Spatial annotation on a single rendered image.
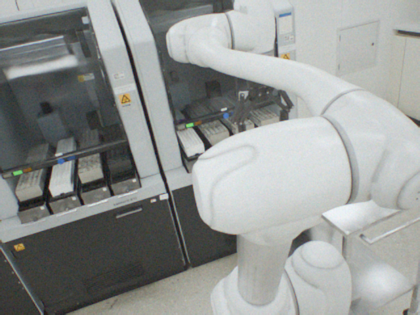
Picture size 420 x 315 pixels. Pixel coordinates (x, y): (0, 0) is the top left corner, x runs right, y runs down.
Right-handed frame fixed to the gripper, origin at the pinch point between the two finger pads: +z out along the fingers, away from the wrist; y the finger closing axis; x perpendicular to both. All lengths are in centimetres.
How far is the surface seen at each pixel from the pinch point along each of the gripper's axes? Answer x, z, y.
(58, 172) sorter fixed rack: 85, 34, -82
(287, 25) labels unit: 75, -15, 50
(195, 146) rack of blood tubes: 70, 34, -10
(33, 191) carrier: 73, 35, -94
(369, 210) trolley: -9, 38, 34
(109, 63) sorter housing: 75, -17, -40
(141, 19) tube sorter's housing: 88, -31, -20
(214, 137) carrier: 73, 33, 2
